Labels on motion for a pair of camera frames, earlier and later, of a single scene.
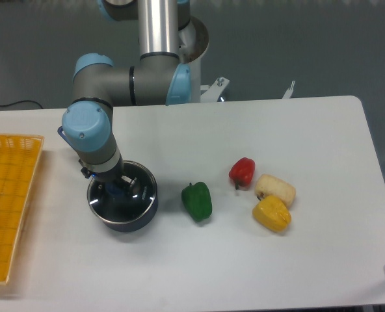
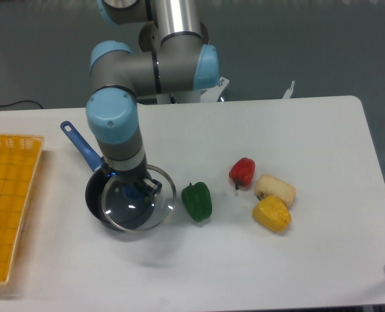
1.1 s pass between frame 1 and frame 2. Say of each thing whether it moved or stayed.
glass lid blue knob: moved
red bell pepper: stayed
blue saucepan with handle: stayed
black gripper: moved
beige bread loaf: stayed
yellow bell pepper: stayed
